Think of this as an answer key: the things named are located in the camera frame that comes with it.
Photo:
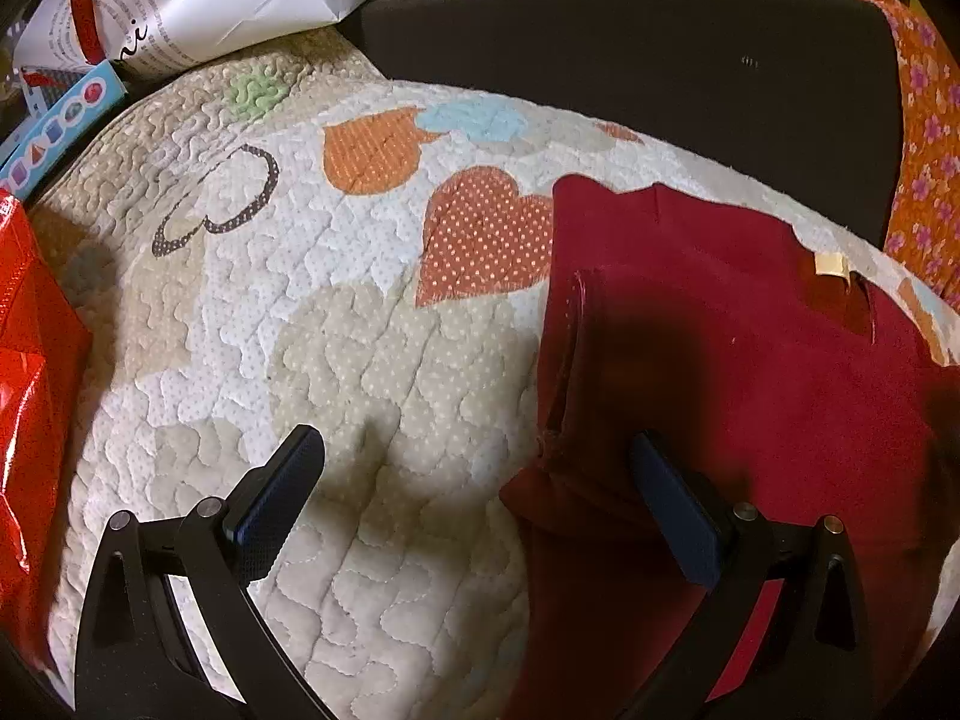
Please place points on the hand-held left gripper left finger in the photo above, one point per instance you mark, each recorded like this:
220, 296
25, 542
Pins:
270, 499

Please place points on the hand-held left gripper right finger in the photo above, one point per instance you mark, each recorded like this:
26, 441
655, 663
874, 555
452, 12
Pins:
675, 514

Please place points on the dark red garment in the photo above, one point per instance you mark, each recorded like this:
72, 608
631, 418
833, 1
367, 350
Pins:
750, 360

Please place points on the quilted heart pattern blanket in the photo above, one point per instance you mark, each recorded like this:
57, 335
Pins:
360, 360

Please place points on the red plastic bag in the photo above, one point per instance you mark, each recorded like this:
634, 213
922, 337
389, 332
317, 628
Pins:
37, 360

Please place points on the light blue toy box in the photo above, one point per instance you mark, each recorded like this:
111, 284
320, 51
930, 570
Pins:
67, 127

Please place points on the dark brown cushion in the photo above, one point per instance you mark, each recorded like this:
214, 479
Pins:
637, 67

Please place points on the orange floral cloth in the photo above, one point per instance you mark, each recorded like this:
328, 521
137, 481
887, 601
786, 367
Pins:
930, 142

